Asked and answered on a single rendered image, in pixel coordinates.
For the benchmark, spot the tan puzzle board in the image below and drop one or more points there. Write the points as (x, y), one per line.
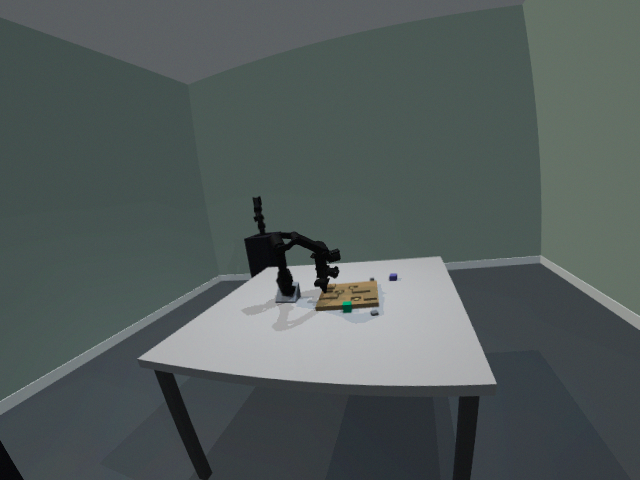
(367, 292)

